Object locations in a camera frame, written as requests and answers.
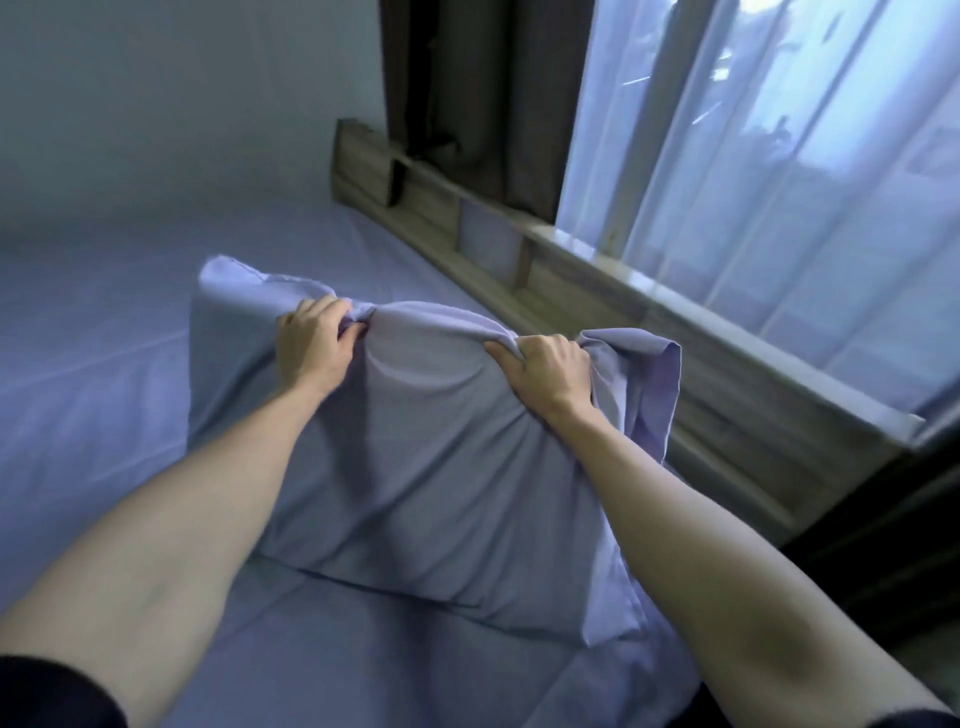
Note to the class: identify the person's left thumb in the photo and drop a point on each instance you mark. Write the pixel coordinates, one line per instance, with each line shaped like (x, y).
(351, 330)

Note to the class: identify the dark right sleeve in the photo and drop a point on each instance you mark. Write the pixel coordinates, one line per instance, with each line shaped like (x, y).
(911, 720)

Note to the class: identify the light blue bed sheet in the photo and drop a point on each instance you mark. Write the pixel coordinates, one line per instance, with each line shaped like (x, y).
(150, 420)

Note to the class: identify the window frame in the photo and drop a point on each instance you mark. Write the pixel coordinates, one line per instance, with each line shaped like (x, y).
(656, 120)

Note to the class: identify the dark left sleeve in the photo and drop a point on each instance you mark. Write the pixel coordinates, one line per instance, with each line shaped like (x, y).
(52, 694)

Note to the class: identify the person's right forearm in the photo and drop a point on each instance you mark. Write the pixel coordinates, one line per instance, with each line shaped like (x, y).
(720, 577)

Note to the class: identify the person's left forearm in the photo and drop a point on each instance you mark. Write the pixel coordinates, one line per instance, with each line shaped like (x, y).
(157, 525)

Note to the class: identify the dark sleeve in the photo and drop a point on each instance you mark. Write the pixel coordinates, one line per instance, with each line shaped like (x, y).
(911, 720)
(52, 694)

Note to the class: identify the person's right hand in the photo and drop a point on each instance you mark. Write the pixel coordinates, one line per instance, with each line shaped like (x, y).
(546, 373)

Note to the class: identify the person's left hand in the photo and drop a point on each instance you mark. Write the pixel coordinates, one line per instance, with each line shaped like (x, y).
(309, 346)

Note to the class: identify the person's right thumb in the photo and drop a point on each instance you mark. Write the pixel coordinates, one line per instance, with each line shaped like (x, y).
(504, 358)

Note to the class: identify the wooden headboard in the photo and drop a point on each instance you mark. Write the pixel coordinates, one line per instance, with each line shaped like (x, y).
(600, 315)

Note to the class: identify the dark brown curtain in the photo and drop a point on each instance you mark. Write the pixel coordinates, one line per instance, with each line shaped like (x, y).
(484, 97)

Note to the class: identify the white sheer curtain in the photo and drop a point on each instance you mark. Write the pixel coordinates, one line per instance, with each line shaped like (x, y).
(772, 172)

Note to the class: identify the light blue pillow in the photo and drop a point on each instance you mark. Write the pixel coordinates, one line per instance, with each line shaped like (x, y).
(420, 457)

